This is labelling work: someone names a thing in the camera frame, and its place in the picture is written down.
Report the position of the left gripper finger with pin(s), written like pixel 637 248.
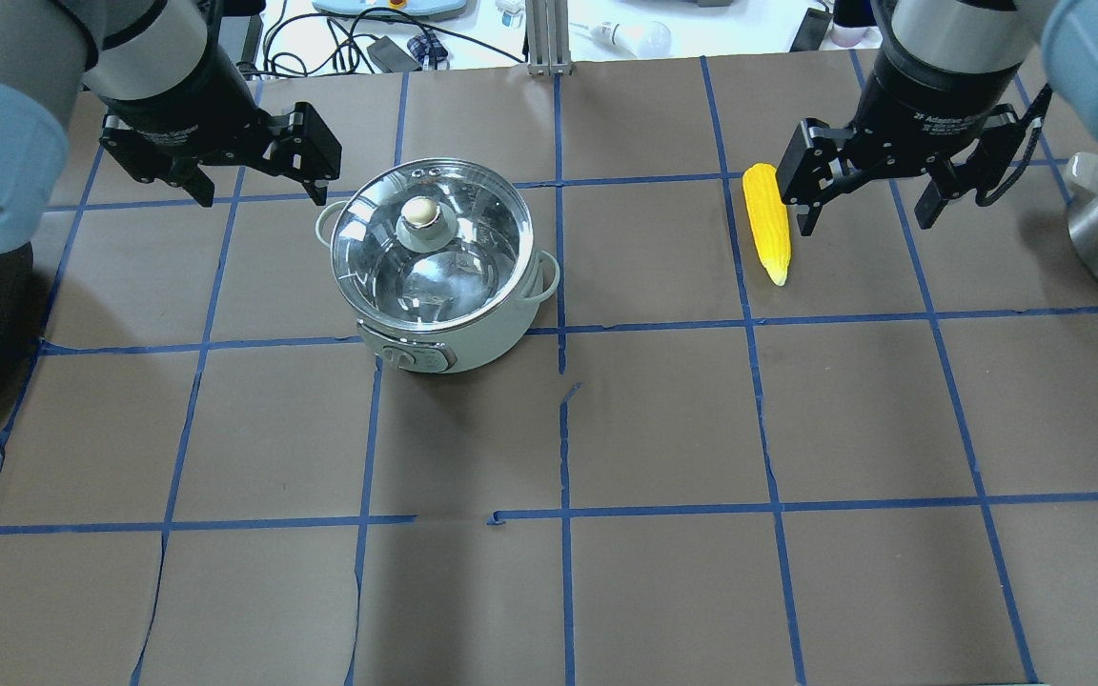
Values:
pixel 297 145
pixel 147 163

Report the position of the black phone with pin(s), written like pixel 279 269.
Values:
pixel 812 30

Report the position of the mint green electric pot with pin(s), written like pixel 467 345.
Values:
pixel 465 348

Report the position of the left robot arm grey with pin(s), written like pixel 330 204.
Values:
pixel 47 52

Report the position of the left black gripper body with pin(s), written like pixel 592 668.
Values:
pixel 179 107

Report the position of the yellow corn cob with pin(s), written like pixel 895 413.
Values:
pixel 769 221

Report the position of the glass pot lid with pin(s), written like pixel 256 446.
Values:
pixel 433 245

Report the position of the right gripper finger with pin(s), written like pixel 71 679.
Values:
pixel 995 165
pixel 821 163

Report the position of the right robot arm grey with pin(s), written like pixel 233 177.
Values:
pixel 1043 48

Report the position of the aluminium profile post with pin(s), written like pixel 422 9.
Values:
pixel 546 34

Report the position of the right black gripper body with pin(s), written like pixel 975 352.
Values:
pixel 925 105

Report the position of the black power adapter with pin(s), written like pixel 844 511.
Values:
pixel 389 57

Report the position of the white light bulb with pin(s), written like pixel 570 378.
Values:
pixel 649 39

